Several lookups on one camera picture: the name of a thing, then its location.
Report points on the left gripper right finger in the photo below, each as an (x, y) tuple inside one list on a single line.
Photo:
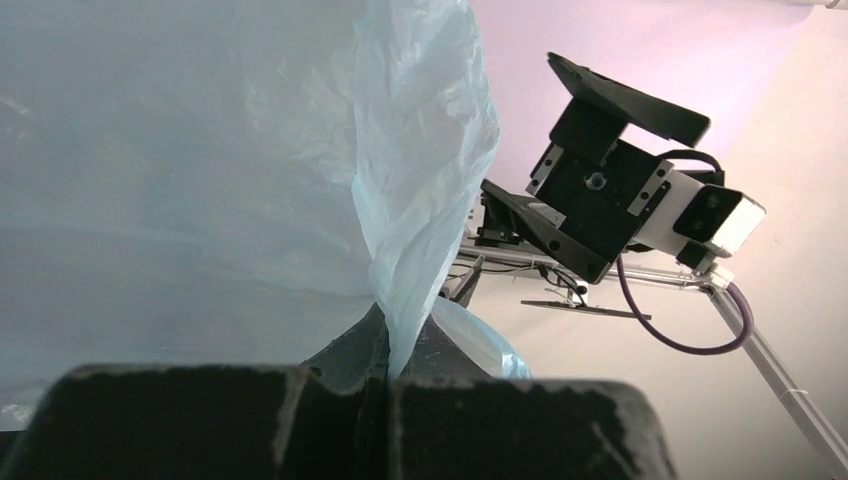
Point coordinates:
[(449, 419)]

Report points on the light blue plastic bag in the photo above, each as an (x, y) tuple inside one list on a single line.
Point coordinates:
[(229, 181)]

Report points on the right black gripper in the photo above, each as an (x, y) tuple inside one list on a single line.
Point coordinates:
[(602, 187)]

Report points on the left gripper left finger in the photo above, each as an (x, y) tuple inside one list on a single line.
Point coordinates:
[(320, 419)]

